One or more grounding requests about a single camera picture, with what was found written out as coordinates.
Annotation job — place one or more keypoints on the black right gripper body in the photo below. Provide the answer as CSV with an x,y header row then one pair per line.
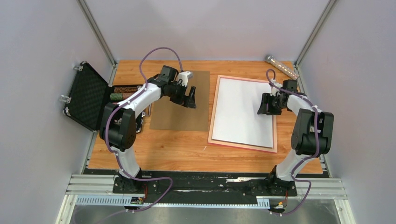
x,y
274,107

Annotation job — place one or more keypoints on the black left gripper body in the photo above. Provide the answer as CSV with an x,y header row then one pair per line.
x,y
177,92

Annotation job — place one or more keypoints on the city buildings photo print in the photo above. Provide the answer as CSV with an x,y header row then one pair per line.
x,y
238,114

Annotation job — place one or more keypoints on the brown cardboard backing board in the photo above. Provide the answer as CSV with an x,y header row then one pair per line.
x,y
166,115

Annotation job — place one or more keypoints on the wooden picture frame pink inlay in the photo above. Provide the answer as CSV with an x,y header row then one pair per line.
x,y
213,123

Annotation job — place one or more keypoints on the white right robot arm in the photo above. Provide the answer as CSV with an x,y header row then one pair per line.
x,y
311,136

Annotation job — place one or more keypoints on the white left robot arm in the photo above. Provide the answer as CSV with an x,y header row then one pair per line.
x,y
118,127

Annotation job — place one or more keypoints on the glittery silver tube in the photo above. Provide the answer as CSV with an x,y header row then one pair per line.
x,y
282,67

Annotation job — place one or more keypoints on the black poker chip case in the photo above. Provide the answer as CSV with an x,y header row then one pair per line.
x,y
89,94

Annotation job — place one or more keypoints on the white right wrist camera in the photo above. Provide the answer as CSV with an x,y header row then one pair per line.
x,y
275,88

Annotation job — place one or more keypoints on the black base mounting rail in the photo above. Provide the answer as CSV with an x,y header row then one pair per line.
x,y
179,187

